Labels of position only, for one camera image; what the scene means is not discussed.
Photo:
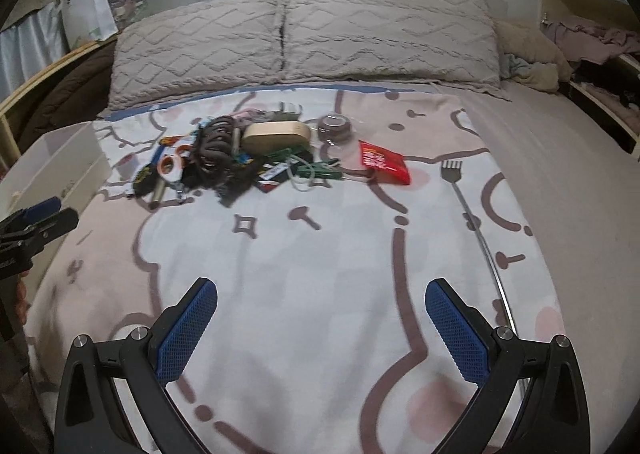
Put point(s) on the person's left hand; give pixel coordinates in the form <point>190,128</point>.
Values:
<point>21,301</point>

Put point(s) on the grey metal clip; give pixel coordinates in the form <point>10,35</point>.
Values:
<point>287,110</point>

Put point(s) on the white cardboard box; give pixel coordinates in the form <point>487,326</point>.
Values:
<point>60,169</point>

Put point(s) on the wooden bedside shelf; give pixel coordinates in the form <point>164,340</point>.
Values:
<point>45,72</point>

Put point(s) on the white orange scissors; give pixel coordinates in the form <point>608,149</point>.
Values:
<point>176,178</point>

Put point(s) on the black red card packet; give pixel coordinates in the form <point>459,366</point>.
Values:
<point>270,178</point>

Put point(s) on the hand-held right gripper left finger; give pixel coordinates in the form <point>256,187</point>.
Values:
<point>187,329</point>

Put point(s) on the brown comforter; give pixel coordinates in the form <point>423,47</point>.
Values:
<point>70,94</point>

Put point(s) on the blue grey cloth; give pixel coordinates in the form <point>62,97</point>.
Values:
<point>520,65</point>

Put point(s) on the black round tin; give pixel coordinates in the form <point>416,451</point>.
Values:
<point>145,182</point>

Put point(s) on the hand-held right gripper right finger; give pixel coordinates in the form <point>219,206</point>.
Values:
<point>455,334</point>

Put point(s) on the pink plastic gadget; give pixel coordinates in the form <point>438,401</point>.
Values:
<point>250,113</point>

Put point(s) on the metal back scratcher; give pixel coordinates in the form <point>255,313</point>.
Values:
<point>450,172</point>

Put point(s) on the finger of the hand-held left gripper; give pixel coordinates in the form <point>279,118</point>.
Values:
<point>42,209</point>
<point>62,221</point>

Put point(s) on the black hair claw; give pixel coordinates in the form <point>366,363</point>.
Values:
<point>232,181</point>

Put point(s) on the taupe bed sheet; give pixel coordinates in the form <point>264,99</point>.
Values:
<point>575,209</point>

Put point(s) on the beige plush cushion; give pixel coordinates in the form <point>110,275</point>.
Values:
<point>530,47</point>

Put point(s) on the clear storage bin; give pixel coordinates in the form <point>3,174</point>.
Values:
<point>127,2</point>

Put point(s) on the beige glasses case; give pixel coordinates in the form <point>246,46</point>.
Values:
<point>275,135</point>

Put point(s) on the brown hair claw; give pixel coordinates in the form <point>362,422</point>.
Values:
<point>215,139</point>

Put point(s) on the dark clothes pile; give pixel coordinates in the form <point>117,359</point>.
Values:
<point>610,84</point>

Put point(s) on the white tote bag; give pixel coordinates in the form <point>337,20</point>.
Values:
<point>90,9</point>

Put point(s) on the printed cartoon blanket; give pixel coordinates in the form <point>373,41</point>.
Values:
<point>310,284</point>

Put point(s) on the beige textured pillow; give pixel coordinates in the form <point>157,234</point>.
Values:
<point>390,29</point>
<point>200,44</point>

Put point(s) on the pink clothes pile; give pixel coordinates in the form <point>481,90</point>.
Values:
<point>590,37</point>

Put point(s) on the olive green tube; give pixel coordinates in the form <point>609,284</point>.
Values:
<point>159,192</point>

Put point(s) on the brown patterned tape roll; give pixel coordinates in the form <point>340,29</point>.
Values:
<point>325,134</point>

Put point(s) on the yellow red candy bar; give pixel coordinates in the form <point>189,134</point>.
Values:
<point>175,139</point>

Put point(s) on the grey curtain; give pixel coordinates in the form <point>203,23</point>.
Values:
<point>30,49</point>

